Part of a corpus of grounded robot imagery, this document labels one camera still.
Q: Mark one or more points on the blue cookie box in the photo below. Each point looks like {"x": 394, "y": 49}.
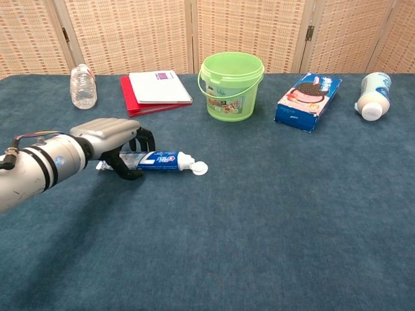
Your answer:
{"x": 306, "y": 103}

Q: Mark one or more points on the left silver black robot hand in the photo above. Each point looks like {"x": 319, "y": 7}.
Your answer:
{"x": 103, "y": 133}

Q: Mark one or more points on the blue and white toothpaste tube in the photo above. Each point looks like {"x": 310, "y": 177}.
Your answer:
{"x": 162, "y": 161}

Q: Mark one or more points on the clear plastic water bottle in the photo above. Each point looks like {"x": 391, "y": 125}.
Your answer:
{"x": 83, "y": 89}

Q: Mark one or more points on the black screen hinge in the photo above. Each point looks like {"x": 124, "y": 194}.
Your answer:
{"x": 310, "y": 33}
{"x": 65, "y": 34}

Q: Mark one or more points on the white blue lotion bottle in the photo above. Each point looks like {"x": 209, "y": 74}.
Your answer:
{"x": 374, "y": 92}

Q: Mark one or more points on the green plastic bucket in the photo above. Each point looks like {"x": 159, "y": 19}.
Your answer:
{"x": 231, "y": 97}

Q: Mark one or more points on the blue felt table cover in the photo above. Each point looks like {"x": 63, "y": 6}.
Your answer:
{"x": 246, "y": 210}

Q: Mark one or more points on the bamboo folding screen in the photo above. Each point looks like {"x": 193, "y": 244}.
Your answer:
{"x": 129, "y": 32}

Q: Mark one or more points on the white spiral notebook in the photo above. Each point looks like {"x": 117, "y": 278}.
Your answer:
{"x": 159, "y": 87}

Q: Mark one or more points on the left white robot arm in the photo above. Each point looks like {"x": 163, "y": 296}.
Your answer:
{"x": 35, "y": 168}

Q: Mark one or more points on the red folder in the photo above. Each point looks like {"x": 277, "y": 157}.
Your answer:
{"x": 125, "y": 92}

